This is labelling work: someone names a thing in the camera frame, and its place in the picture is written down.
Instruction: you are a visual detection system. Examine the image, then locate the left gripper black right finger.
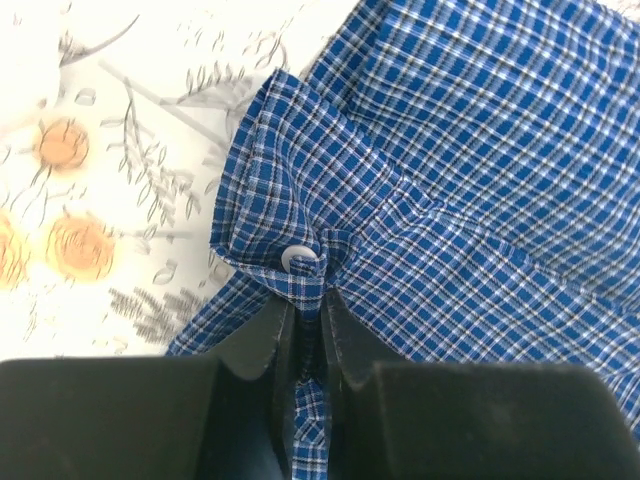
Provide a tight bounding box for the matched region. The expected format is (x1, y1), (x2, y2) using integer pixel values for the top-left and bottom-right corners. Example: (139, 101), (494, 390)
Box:
(320, 290), (639, 479)

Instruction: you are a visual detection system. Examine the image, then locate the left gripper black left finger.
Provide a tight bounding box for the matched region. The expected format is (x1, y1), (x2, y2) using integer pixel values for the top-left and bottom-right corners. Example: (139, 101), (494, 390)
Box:
(1, 297), (296, 479)

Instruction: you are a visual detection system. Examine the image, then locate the blue checkered long sleeve shirt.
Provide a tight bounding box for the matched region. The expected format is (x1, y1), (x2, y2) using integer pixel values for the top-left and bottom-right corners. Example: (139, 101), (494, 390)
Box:
(167, 0), (640, 480)

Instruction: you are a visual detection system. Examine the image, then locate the floral patterned table mat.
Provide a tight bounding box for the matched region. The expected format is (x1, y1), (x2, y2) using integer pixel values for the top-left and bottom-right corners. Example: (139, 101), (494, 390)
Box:
(1, 1), (353, 360)

